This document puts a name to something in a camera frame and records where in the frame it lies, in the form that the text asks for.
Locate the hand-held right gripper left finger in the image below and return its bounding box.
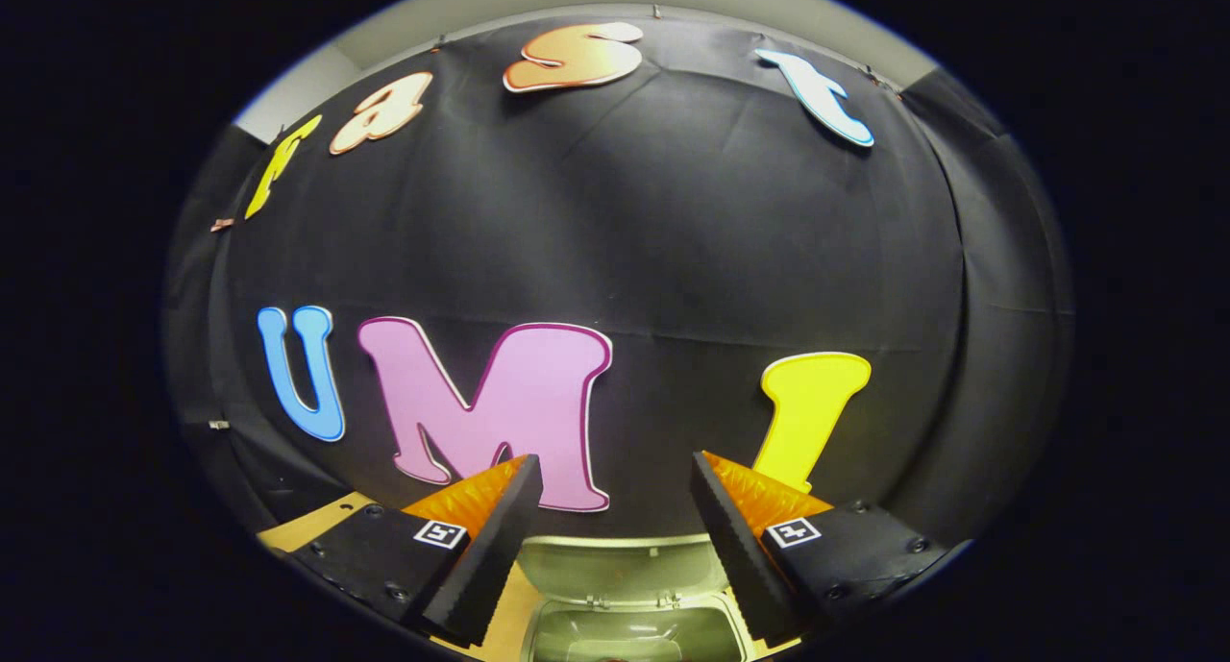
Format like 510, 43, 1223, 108
293, 453, 545, 649

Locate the wooden desktop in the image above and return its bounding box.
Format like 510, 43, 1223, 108
258, 492, 803, 662

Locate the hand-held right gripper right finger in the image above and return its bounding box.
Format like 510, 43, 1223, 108
689, 451, 952, 647

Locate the pale green desktop garbage bin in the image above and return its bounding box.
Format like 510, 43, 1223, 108
519, 535, 750, 662

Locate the black backdrop cloth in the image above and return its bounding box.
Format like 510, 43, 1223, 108
165, 16, 1074, 548

